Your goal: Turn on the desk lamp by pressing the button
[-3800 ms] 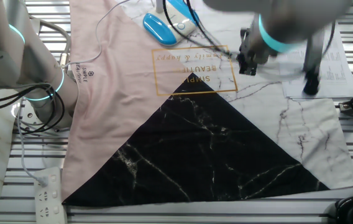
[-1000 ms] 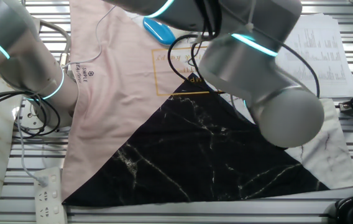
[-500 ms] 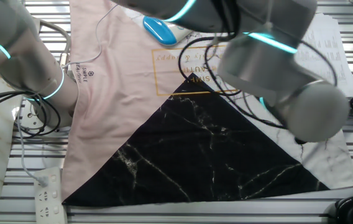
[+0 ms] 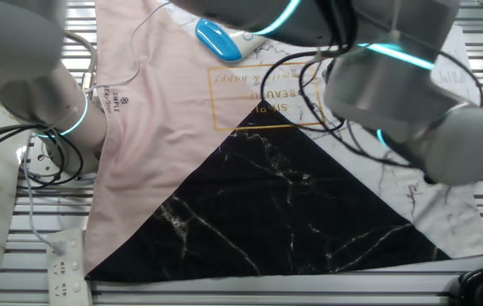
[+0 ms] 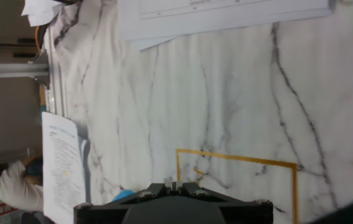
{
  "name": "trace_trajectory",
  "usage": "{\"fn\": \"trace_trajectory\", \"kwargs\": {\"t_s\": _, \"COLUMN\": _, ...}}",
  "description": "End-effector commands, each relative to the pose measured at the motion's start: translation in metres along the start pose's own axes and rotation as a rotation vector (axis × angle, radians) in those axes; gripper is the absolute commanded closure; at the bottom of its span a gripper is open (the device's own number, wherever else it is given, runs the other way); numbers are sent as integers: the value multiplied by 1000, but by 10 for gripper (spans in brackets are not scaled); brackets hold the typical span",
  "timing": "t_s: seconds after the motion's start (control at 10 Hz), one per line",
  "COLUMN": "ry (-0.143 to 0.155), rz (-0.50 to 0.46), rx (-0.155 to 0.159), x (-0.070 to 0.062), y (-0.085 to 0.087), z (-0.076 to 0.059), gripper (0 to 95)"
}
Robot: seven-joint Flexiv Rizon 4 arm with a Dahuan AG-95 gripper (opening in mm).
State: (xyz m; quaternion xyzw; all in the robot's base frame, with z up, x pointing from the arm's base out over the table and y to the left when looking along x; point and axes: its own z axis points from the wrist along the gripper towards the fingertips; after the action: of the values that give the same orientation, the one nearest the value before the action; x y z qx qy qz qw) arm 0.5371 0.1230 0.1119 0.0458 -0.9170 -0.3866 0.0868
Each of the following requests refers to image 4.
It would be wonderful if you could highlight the blue and white desk lamp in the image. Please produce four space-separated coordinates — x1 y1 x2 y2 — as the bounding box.
194 16 268 64

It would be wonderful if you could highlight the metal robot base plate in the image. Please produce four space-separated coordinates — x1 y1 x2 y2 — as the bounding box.
18 135 100 188

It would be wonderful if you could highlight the white power strip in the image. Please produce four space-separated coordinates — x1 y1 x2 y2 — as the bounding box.
45 228 94 306

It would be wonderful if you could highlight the thick grey robot cable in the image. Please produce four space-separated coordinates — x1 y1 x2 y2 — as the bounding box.
65 30 99 91

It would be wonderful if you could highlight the marble pink black tablecloth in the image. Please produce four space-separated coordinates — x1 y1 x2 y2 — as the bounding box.
82 0 483 284

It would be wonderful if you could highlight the thin white lamp cable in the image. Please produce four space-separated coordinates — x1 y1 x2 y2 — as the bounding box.
22 0 174 256

